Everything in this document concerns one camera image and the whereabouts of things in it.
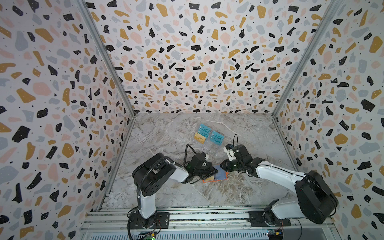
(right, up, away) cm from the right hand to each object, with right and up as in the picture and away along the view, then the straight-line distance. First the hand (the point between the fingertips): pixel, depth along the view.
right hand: (221, 162), depth 87 cm
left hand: (+1, -4, -1) cm, 4 cm away
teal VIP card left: (-10, +18, +14) cm, 25 cm away
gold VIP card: (-6, -9, -1) cm, 10 cm away
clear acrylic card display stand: (-5, +11, +14) cm, 19 cm away
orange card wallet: (0, -8, +2) cm, 8 cm away
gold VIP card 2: (-13, +14, +15) cm, 24 cm away
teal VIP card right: (-1, +14, +11) cm, 17 cm away
